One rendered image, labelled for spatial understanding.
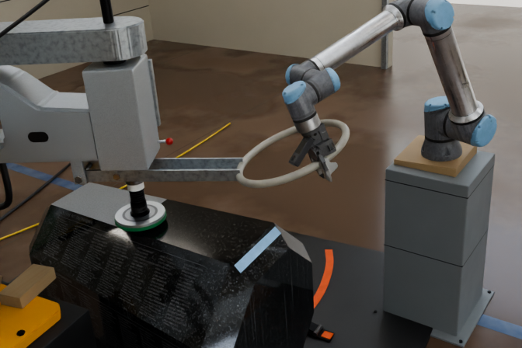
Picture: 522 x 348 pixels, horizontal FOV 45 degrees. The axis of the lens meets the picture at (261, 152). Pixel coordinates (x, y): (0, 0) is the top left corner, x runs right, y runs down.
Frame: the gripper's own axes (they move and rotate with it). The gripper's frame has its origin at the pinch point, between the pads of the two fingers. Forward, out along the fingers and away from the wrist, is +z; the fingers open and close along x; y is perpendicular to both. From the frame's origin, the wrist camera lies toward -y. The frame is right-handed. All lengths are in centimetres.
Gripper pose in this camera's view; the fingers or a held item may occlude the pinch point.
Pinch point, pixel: (324, 178)
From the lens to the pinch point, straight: 236.3
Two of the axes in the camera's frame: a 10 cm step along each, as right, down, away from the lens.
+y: 8.4, -4.8, 2.5
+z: 3.9, 8.5, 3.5
